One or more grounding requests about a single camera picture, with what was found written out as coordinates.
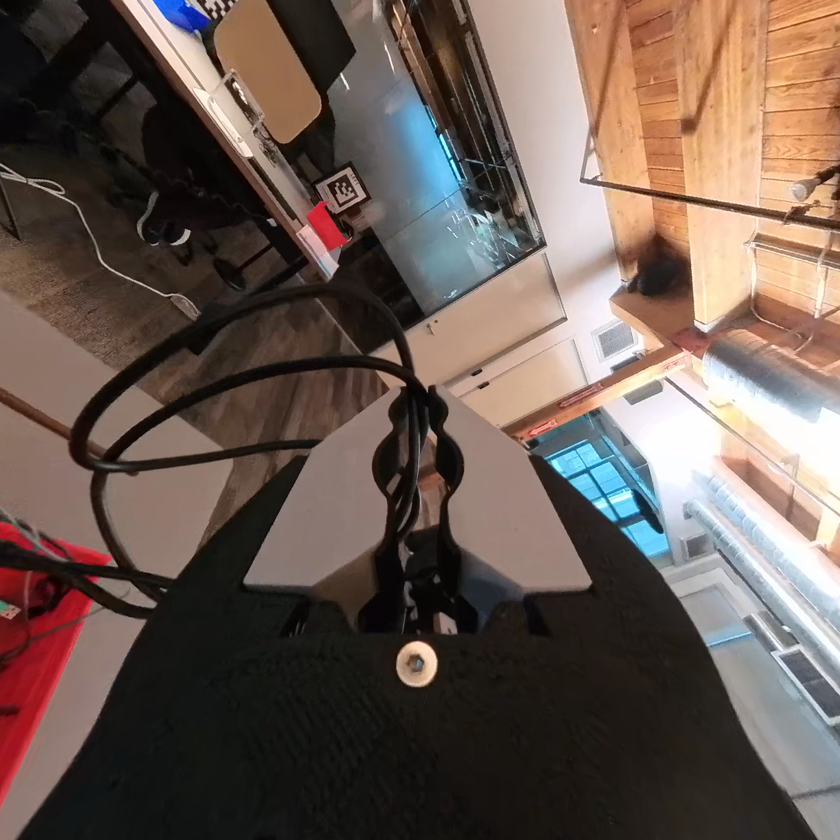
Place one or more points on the tan board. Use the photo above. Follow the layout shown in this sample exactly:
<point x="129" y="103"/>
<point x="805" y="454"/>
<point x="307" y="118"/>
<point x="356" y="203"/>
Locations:
<point x="269" y="72"/>

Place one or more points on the blue plastic bin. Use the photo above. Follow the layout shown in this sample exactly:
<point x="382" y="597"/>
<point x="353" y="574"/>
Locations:
<point x="180" y="13"/>

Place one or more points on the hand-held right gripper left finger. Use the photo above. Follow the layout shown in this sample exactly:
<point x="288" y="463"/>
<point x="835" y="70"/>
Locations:
<point x="315" y="525"/>

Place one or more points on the wooden post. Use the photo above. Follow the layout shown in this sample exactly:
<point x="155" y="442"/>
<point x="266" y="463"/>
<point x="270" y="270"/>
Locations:
<point x="590" y="400"/>

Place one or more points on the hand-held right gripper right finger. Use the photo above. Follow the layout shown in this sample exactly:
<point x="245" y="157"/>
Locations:
<point x="518" y="525"/>

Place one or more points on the red plastic bin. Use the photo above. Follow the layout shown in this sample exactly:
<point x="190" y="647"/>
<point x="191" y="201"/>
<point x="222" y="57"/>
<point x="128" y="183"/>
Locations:
<point x="39" y="630"/>
<point x="325" y="223"/>

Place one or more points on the white ceiling vent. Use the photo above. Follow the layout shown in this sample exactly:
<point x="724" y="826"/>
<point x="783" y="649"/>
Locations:
<point x="807" y="682"/>

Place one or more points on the silver air duct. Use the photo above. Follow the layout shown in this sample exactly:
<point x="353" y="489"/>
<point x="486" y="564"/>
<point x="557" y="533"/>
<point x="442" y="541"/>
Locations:
<point x="754" y="544"/>
<point x="761" y="377"/>

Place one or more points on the grey wall vent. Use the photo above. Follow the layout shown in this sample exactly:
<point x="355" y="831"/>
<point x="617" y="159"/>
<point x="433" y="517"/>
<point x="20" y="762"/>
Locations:
<point x="613" y="338"/>

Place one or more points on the long dark work table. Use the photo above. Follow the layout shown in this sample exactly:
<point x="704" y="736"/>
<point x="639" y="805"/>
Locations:
<point x="197" y="98"/>

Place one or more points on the framed marker tag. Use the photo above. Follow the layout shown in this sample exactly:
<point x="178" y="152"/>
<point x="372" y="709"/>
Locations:
<point x="341" y="188"/>
<point x="220" y="5"/>

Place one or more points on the white door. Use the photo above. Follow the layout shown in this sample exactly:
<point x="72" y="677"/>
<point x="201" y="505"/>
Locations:
<point x="525" y="380"/>
<point x="492" y="315"/>

